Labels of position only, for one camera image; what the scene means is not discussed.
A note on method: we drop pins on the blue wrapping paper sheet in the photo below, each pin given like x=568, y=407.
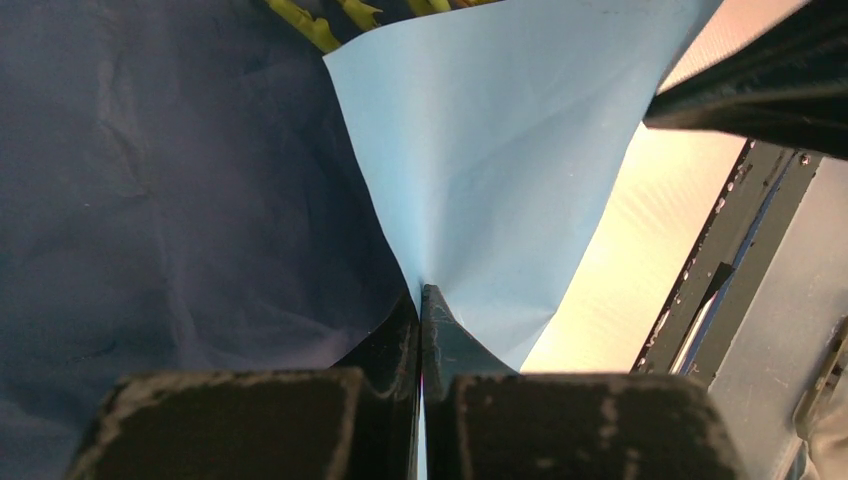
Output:
x=194, y=185

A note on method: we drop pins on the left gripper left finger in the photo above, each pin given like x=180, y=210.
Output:
x=354, y=420

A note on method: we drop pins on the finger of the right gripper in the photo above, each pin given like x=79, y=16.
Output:
x=787, y=87

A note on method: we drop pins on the aluminium front frame rail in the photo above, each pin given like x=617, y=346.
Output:
x=780, y=344

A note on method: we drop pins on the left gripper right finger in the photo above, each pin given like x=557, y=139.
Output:
x=487, y=421

